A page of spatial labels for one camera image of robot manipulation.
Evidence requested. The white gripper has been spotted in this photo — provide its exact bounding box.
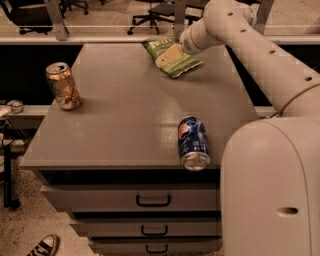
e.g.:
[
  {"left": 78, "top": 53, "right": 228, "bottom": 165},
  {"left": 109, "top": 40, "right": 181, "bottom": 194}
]
[{"left": 155, "top": 19, "right": 222, "bottom": 68}]

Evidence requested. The green jalapeno chip bag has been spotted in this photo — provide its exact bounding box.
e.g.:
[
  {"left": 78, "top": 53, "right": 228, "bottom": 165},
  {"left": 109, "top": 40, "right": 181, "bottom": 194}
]
[{"left": 142, "top": 38, "right": 201, "bottom": 78}]

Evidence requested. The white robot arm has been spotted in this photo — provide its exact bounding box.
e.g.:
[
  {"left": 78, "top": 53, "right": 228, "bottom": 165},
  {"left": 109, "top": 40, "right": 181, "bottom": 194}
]
[{"left": 180, "top": 0, "right": 320, "bottom": 256}]

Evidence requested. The blue pepsi can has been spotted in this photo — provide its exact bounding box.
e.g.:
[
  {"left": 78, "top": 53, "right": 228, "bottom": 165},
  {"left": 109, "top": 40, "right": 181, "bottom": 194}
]
[{"left": 178, "top": 116, "right": 211, "bottom": 171}]

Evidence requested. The gold soda can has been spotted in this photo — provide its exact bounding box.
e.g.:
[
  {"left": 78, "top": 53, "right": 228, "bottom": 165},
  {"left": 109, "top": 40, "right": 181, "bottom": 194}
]
[{"left": 46, "top": 62, "right": 81, "bottom": 110}]

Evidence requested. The black office chair centre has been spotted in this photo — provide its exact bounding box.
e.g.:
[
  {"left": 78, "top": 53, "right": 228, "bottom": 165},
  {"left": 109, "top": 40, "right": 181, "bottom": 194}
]
[{"left": 127, "top": 0, "right": 209, "bottom": 35}]

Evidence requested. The black office chair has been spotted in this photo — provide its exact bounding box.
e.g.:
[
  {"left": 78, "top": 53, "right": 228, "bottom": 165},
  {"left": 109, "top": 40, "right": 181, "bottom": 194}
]
[
  {"left": 127, "top": 0, "right": 209, "bottom": 35},
  {"left": 0, "top": 0, "right": 53, "bottom": 35}
]

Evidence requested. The grey drawer cabinet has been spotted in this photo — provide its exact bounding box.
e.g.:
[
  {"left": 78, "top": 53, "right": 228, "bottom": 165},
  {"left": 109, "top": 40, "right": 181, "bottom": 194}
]
[{"left": 21, "top": 43, "right": 257, "bottom": 256}]

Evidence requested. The black office chair left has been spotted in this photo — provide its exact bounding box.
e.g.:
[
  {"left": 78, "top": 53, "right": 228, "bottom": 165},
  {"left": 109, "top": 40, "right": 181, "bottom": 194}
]
[{"left": 0, "top": 0, "right": 53, "bottom": 35}]

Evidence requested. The small round dish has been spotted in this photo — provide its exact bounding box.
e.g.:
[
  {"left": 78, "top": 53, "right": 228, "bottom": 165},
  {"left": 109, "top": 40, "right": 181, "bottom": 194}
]
[{"left": 7, "top": 100, "right": 24, "bottom": 114}]

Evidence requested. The black and white sneaker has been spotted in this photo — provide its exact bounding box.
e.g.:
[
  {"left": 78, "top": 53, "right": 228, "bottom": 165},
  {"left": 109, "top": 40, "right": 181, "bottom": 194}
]
[{"left": 27, "top": 234, "right": 60, "bottom": 256}]

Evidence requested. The top drawer black handle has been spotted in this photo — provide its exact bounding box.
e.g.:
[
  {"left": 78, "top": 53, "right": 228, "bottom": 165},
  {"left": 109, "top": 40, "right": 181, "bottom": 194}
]
[{"left": 136, "top": 195, "right": 171, "bottom": 208}]

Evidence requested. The drawer black handle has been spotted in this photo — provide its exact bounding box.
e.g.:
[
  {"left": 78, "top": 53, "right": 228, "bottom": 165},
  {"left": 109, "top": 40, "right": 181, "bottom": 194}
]
[
  {"left": 136, "top": 195, "right": 171, "bottom": 208},
  {"left": 140, "top": 225, "right": 168, "bottom": 236},
  {"left": 145, "top": 245, "right": 168, "bottom": 254}
]

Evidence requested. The middle drawer black handle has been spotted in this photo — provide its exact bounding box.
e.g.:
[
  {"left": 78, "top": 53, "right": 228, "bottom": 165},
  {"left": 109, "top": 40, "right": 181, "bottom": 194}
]
[{"left": 140, "top": 225, "right": 168, "bottom": 236}]

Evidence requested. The bottom drawer black handle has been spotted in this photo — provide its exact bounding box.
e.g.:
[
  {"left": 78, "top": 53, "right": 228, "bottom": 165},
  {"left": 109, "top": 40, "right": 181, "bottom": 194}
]
[{"left": 145, "top": 245, "right": 168, "bottom": 254}]

